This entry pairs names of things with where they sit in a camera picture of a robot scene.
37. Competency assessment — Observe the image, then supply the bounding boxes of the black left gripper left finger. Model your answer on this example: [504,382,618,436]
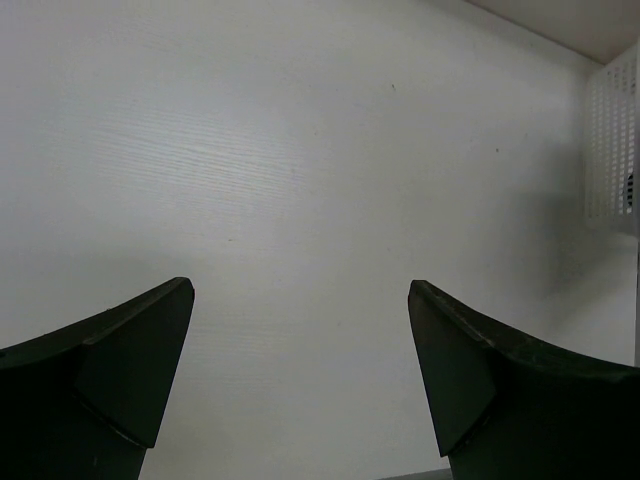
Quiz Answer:
[1,277,195,479]

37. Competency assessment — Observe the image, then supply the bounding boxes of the white perforated plastic basket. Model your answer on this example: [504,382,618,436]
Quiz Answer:
[582,43,639,237]

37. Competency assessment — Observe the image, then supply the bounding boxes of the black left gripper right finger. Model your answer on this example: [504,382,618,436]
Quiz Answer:
[408,280,639,479]

